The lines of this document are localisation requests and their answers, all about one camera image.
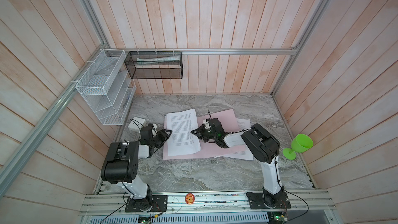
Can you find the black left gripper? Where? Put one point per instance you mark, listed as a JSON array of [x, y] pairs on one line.
[[164, 136]]

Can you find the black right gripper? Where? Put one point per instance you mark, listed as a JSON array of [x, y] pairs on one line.
[[199, 132]]

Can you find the printed white paper sheet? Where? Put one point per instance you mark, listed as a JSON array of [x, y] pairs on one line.
[[182, 142]]

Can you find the pink file folder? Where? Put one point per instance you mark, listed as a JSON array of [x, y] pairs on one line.
[[208, 150]]

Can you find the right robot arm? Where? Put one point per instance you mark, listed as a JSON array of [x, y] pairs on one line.
[[265, 149]]

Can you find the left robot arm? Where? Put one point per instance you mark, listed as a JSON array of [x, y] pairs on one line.
[[121, 166]]

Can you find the white power socket box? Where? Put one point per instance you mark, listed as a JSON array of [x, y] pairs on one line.
[[136, 124]]

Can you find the printed white paper stack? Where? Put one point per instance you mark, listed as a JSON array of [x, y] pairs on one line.
[[234, 126]]

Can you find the red round sticker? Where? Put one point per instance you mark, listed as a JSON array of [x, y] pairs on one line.
[[189, 198]]

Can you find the green plastic goblet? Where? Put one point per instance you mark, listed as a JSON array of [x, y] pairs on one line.
[[300, 144]]

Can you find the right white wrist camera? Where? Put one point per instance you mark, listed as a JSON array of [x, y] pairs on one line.
[[206, 124]]

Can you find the black wire mesh basket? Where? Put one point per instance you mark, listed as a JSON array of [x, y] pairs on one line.
[[154, 65]]

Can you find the white wire mesh shelf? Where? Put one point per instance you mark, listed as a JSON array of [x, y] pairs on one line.
[[106, 88]]

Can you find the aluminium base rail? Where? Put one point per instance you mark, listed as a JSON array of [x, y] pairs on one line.
[[211, 202]]

